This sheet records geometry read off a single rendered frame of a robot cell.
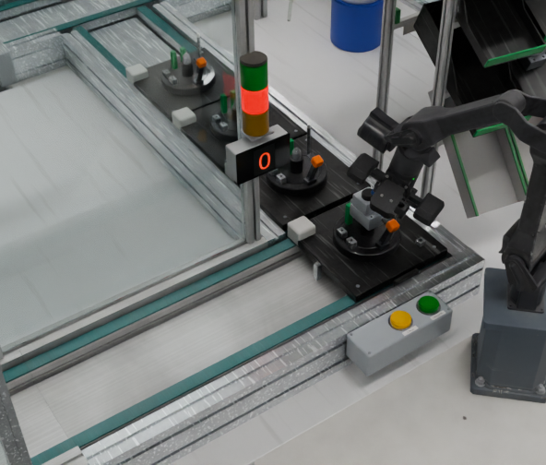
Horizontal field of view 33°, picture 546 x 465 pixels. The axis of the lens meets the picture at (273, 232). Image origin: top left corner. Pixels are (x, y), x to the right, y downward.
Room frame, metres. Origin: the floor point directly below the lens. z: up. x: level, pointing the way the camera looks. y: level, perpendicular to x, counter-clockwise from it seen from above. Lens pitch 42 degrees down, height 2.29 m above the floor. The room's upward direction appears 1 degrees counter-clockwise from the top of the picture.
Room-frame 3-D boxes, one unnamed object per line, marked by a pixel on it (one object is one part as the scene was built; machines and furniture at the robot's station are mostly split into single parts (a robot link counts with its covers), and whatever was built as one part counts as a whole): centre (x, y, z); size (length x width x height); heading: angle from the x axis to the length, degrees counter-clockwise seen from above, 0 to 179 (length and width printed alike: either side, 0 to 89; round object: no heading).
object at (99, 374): (1.30, 0.07, 0.91); 0.84 x 0.28 x 0.10; 123
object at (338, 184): (1.65, -0.06, 1.01); 0.24 x 0.24 x 0.13; 33
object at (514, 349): (1.17, -0.46, 0.96); 0.15 x 0.15 x 0.20; 79
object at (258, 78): (1.43, 0.03, 1.38); 0.05 x 0.05 x 0.05
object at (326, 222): (1.44, -0.20, 0.96); 0.24 x 0.24 x 0.02; 33
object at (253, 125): (1.43, 0.03, 1.28); 0.05 x 0.05 x 0.05
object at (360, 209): (1.45, -0.19, 1.06); 0.08 x 0.04 x 0.07; 34
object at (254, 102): (1.43, 0.03, 1.33); 0.05 x 0.05 x 0.05
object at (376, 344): (1.21, -0.24, 0.93); 0.21 x 0.07 x 0.06; 123
